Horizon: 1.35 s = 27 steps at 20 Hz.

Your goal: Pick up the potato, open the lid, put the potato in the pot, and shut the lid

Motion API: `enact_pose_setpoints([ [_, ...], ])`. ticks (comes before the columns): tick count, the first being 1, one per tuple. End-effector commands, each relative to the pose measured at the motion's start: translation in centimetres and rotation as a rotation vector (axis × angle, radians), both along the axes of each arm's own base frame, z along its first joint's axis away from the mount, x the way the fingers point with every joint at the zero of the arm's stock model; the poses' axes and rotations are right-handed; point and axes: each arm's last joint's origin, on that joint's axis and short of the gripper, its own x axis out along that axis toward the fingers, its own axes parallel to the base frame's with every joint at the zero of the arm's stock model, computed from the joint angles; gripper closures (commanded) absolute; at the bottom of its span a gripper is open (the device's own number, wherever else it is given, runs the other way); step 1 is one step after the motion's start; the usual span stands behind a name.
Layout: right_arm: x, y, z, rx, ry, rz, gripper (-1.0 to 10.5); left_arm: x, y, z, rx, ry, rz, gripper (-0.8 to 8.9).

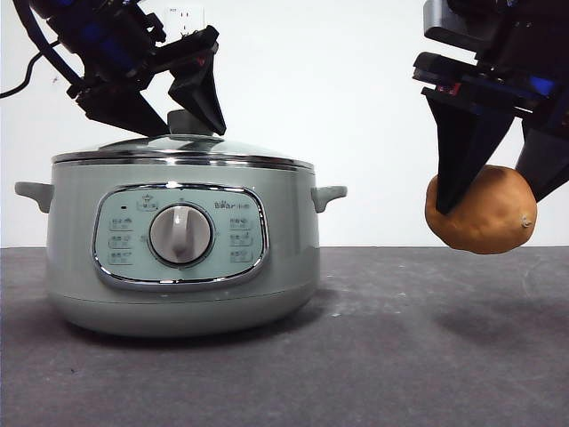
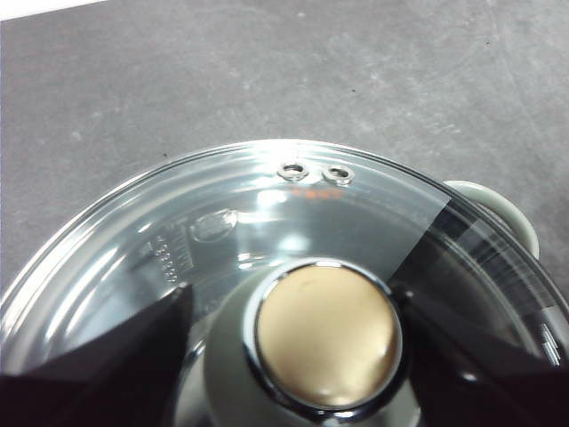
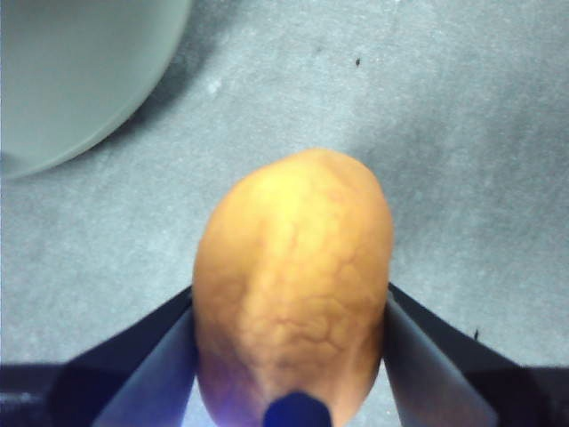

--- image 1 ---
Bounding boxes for glass lid with green knob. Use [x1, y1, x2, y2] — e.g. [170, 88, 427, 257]
[51, 109, 316, 172]

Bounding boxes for brown potato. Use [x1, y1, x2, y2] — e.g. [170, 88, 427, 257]
[424, 164, 538, 255]

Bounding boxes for pale green electric cooking pot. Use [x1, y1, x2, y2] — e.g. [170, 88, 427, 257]
[13, 158, 349, 338]

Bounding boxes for thick black cable hose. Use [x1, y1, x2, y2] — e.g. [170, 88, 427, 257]
[12, 0, 85, 88]

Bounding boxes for white wall socket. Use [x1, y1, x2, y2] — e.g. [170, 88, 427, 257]
[164, 6, 208, 36]

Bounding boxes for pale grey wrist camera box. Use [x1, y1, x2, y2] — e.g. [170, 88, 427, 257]
[421, 0, 503, 55]

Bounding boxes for thin black cable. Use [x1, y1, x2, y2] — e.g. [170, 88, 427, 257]
[0, 40, 61, 100]

